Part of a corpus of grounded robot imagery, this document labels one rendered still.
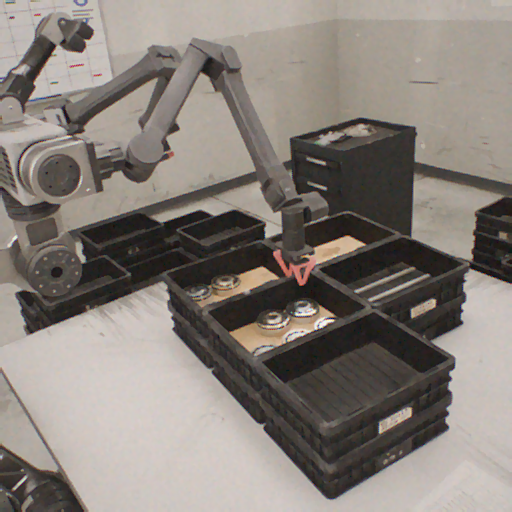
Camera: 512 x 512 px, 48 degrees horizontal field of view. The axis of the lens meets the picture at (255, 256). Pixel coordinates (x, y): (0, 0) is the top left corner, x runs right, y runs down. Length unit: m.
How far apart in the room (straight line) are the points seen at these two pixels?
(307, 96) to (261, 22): 0.88
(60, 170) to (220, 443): 0.80
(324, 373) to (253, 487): 0.34
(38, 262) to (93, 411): 0.48
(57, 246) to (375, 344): 0.91
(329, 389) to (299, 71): 4.47
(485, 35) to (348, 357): 3.72
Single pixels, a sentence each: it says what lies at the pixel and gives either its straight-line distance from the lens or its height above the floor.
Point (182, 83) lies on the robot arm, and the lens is 1.49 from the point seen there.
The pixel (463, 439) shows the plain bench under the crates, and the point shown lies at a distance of 1.61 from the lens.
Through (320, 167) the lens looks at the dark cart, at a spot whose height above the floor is 0.76.
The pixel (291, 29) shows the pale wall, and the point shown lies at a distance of 5.61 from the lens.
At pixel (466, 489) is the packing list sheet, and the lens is 1.49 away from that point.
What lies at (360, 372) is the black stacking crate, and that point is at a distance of 1.57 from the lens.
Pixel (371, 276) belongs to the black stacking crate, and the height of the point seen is 0.83.
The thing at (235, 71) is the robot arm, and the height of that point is 1.57.
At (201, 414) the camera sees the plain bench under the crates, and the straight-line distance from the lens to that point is 1.68.
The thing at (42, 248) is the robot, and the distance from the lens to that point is 1.59.
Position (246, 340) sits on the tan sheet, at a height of 0.83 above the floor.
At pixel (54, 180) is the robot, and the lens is 1.28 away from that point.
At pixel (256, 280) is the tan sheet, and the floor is 0.83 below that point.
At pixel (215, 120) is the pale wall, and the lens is 5.17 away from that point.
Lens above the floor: 1.80
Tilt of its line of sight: 26 degrees down
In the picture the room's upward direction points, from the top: 5 degrees counter-clockwise
